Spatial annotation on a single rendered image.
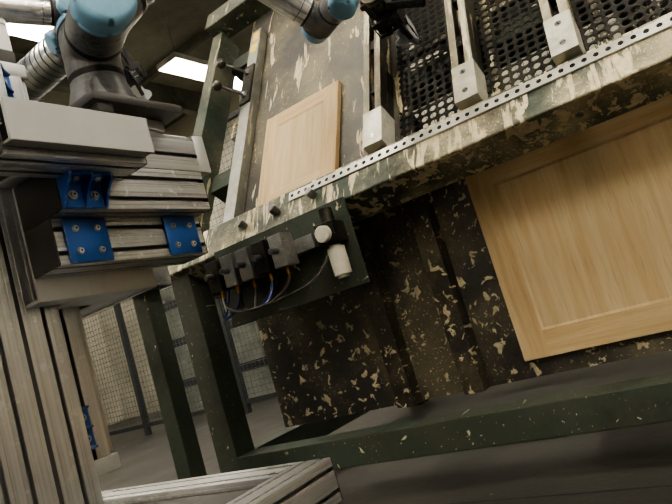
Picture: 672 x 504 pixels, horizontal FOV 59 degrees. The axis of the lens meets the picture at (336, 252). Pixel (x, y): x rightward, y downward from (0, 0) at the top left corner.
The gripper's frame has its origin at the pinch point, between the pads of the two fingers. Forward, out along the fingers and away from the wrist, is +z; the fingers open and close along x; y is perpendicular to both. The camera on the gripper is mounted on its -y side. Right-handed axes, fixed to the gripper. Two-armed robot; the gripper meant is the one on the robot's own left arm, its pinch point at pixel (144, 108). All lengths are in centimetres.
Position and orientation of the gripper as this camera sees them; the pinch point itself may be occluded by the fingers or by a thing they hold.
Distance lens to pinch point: 214.6
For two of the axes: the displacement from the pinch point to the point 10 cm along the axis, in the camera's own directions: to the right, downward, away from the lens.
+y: 3.7, -5.1, 7.8
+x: -7.7, 3.0, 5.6
